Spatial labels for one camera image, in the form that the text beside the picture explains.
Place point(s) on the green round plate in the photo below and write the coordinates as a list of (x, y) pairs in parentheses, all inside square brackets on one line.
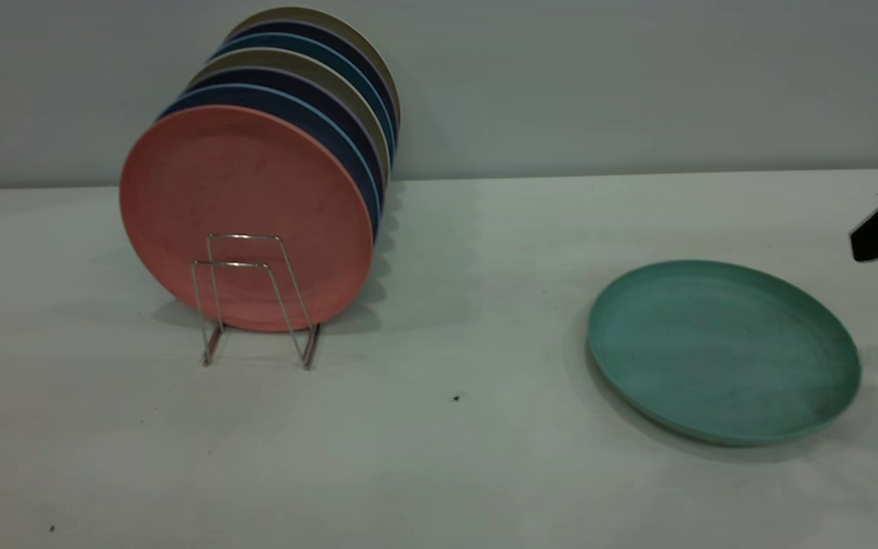
[(721, 351)]

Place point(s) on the teal blue round plate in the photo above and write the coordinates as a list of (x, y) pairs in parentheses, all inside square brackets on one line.
[(332, 53)]

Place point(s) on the dark navy plate lilac rim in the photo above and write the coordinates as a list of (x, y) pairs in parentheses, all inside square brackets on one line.
[(332, 34), (309, 86)]

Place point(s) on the beige round plate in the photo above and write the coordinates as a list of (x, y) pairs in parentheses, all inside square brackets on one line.
[(317, 14), (279, 56)]

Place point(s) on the blue plate light rim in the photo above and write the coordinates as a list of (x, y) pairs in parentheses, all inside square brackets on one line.
[(286, 101)]

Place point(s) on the pink round plate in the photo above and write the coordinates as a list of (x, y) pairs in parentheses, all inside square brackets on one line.
[(241, 183)]

